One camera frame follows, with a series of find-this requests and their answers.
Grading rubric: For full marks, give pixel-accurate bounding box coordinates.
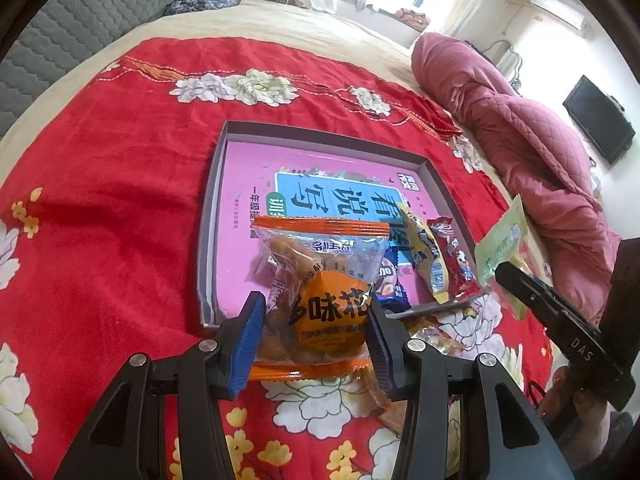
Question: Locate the red floral bedspread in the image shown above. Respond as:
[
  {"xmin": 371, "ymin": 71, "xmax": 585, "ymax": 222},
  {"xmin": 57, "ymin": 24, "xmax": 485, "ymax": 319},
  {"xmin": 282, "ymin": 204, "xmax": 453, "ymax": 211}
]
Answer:
[{"xmin": 0, "ymin": 36, "xmax": 554, "ymax": 480}]

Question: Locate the grey cardboard tray box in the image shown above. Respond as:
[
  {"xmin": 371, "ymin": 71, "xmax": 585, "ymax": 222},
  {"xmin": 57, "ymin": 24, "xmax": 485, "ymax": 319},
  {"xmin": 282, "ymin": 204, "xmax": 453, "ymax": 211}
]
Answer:
[{"xmin": 196, "ymin": 122, "xmax": 475, "ymax": 332}]

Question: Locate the red cartoon snack packet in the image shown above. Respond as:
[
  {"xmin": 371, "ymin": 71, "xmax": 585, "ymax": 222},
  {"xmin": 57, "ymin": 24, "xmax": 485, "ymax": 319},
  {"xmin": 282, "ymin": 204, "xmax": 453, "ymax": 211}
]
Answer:
[{"xmin": 427, "ymin": 217, "xmax": 480, "ymax": 300}]

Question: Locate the grey quilted headboard cover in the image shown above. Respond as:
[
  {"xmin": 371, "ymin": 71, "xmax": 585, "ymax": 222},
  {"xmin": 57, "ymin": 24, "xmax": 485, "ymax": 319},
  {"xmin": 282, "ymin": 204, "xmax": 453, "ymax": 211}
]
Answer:
[{"xmin": 1, "ymin": 0, "xmax": 175, "ymax": 133}]

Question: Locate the green snack packet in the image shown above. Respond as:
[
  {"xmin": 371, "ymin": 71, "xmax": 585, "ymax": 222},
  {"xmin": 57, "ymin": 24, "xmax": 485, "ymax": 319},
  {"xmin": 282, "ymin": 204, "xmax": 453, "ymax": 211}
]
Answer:
[{"xmin": 474, "ymin": 195, "xmax": 544, "ymax": 321}]

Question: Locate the yellow snack packet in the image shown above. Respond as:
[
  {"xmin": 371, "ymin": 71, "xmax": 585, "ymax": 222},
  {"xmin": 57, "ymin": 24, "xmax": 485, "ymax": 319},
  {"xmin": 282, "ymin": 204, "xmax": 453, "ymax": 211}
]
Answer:
[{"xmin": 398, "ymin": 204, "xmax": 450, "ymax": 304}]

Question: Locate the black wall television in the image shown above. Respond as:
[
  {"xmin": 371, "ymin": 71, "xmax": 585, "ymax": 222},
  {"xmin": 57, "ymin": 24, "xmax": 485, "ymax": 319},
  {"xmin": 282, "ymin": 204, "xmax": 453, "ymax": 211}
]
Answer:
[{"xmin": 563, "ymin": 75, "xmax": 636, "ymax": 165}]

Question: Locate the golden cake packet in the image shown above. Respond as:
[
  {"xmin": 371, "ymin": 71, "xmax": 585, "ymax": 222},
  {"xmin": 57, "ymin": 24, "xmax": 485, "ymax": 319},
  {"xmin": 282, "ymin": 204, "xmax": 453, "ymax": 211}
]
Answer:
[{"xmin": 369, "ymin": 316, "xmax": 467, "ymax": 434}]

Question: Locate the blue cookie packet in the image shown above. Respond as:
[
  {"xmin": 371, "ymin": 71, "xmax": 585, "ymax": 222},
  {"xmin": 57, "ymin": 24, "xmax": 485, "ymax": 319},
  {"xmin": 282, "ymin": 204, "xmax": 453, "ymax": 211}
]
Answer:
[{"xmin": 374, "ymin": 246, "xmax": 410, "ymax": 313}]

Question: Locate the pink quilted blanket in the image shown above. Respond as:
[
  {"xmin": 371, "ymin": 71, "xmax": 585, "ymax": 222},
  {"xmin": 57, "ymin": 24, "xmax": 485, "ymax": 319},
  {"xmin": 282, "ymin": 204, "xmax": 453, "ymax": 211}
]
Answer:
[{"xmin": 411, "ymin": 32, "xmax": 620, "ymax": 323}]

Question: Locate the white air conditioner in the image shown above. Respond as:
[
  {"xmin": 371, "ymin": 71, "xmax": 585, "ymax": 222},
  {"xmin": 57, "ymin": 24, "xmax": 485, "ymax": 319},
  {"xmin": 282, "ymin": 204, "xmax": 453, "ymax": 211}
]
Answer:
[{"xmin": 530, "ymin": 0, "xmax": 585, "ymax": 30}]

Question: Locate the dark blue patterned cloth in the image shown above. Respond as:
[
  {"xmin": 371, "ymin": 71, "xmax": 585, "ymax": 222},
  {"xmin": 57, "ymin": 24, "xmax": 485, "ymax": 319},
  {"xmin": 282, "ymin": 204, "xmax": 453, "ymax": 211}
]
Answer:
[{"xmin": 163, "ymin": 0, "xmax": 241, "ymax": 16}]

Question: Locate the pink workbook in tray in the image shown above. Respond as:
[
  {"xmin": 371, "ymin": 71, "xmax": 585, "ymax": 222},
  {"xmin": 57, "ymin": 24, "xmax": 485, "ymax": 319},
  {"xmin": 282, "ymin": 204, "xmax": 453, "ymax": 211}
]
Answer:
[{"xmin": 212, "ymin": 140, "xmax": 444, "ymax": 316}]

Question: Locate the orange clear pastry packet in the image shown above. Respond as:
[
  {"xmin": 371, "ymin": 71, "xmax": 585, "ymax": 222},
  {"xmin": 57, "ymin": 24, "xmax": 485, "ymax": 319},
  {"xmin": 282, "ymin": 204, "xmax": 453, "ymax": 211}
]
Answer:
[{"xmin": 252, "ymin": 216, "xmax": 390, "ymax": 380}]

